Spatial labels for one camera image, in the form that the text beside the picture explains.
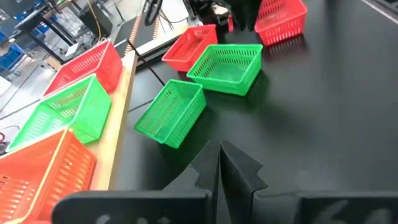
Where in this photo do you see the green plastic basket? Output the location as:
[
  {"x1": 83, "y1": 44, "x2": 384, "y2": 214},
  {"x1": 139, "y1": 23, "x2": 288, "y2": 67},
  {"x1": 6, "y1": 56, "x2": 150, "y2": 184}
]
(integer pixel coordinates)
[
  {"x1": 6, "y1": 73, "x2": 113, "y2": 152},
  {"x1": 186, "y1": 43, "x2": 264, "y2": 96},
  {"x1": 133, "y1": 78, "x2": 207, "y2": 149}
]

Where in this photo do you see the wooden shelf board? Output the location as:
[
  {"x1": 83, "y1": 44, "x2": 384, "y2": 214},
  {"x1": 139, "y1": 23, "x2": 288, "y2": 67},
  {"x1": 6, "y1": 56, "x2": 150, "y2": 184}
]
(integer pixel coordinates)
[{"x1": 83, "y1": 49, "x2": 139, "y2": 191}]

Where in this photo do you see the yellow cable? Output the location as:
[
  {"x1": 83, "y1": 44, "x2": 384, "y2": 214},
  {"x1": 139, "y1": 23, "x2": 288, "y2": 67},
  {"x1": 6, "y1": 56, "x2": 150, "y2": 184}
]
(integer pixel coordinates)
[{"x1": 86, "y1": 0, "x2": 103, "y2": 43}]

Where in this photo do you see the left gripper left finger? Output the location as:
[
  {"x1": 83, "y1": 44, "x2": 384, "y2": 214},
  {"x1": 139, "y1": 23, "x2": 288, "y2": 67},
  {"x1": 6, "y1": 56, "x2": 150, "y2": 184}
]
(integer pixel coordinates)
[{"x1": 163, "y1": 141, "x2": 221, "y2": 224}]

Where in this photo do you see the blue storage bin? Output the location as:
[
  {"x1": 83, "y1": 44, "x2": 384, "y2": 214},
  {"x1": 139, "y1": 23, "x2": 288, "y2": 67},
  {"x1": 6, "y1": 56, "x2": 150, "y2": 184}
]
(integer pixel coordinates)
[{"x1": 0, "y1": 43, "x2": 22, "y2": 74}]

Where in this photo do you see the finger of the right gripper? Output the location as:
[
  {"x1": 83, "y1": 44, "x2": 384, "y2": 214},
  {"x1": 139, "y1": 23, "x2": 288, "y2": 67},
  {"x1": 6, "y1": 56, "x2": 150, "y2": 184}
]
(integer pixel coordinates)
[
  {"x1": 247, "y1": 0, "x2": 261, "y2": 31},
  {"x1": 231, "y1": 0, "x2": 247, "y2": 31}
]

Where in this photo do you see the large red plastic basket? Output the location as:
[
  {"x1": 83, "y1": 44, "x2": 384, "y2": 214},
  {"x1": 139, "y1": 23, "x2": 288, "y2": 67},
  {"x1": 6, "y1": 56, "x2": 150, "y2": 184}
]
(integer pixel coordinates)
[{"x1": 42, "y1": 39, "x2": 124, "y2": 97}]

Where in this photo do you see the black cabinet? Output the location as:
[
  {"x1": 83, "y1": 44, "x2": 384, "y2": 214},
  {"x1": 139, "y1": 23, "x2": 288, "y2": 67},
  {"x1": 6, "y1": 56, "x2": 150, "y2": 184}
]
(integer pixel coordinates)
[{"x1": 79, "y1": 4, "x2": 113, "y2": 38}]

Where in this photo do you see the white paper sheet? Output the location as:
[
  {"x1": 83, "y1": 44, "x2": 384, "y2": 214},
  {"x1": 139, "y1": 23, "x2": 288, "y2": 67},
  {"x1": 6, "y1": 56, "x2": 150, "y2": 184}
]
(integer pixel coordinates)
[{"x1": 64, "y1": 42, "x2": 80, "y2": 57}]

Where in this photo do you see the black cable loop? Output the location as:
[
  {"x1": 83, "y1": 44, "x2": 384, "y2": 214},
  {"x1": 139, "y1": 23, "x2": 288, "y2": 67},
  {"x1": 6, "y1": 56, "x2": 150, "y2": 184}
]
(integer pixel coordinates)
[{"x1": 142, "y1": 0, "x2": 164, "y2": 27}]

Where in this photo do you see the thin black cable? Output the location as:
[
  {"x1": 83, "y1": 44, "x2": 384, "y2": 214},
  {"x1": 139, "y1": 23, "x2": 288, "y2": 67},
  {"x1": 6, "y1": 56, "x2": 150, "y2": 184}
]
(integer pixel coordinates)
[{"x1": 126, "y1": 39, "x2": 166, "y2": 86}]

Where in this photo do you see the orange plastic basket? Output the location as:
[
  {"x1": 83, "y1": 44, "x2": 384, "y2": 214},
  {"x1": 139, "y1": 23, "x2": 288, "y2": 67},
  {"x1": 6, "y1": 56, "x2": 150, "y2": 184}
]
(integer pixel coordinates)
[
  {"x1": 0, "y1": 127, "x2": 68, "y2": 224},
  {"x1": 26, "y1": 130, "x2": 98, "y2": 224}
]

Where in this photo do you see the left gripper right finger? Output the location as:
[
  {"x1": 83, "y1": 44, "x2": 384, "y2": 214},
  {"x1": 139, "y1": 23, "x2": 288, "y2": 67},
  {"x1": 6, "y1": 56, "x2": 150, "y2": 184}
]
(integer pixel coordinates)
[{"x1": 221, "y1": 141, "x2": 268, "y2": 224}]

